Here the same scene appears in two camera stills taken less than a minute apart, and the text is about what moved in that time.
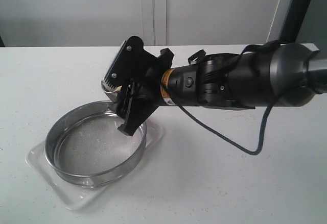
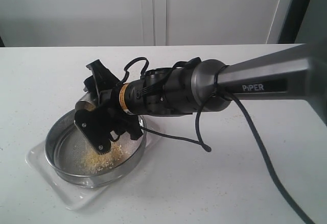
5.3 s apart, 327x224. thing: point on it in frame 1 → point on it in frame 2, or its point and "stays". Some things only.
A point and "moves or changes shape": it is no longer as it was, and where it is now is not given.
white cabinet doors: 161,12 stays
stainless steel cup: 110,90 moves or changes shape
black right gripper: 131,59 → 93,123
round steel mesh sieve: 85,147 stays
